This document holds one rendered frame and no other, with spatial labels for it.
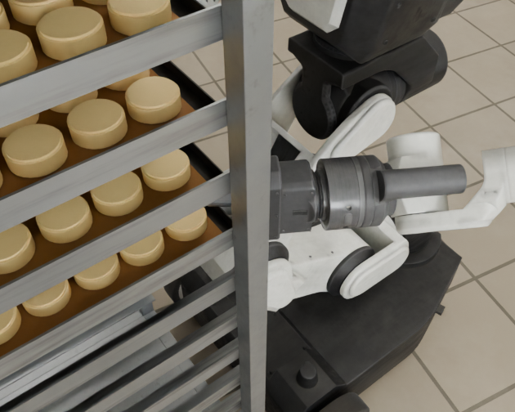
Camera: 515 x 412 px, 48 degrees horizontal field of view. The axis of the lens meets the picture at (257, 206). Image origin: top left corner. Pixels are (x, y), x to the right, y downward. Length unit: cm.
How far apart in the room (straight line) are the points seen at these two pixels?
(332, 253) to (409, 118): 107
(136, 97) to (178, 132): 6
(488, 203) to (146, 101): 40
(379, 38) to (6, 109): 54
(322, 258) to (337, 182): 58
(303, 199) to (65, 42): 34
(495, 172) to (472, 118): 162
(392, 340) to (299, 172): 81
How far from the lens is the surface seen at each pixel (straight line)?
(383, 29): 82
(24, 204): 48
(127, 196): 58
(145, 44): 45
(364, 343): 141
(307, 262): 120
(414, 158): 71
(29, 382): 146
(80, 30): 47
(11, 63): 45
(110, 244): 55
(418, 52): 100
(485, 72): 258
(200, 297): 71
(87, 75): 44
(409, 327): 145
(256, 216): 60
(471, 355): 166
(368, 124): 95
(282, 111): 105
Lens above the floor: 138
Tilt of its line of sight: 48 degrees down
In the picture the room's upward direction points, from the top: straight up
